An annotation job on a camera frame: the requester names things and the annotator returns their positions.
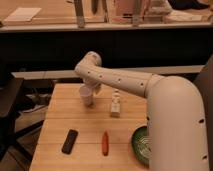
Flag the green ceramic plate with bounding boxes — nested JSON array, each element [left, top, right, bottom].
[[131, 126, 150, 167]]

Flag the black chair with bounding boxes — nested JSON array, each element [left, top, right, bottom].
[[0, 59, 43, 161]]

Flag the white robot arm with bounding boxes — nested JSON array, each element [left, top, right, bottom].
[[75, 51, 210, 171]]

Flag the orange carrot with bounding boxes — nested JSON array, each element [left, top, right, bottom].
[[102, 131, 109, 156]]

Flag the white paper sheet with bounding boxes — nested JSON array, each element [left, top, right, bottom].
[[5, 7, 41, 22]]

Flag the white figurine bottle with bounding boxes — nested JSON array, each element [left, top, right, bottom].
[[111, 89, 121, 117]]

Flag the black remote control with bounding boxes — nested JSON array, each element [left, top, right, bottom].
[[62, 129, 78, 154]]

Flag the grey metal post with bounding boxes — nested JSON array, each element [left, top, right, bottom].
[[132, 0, 142, 27], [74, 0, 85, 28]]

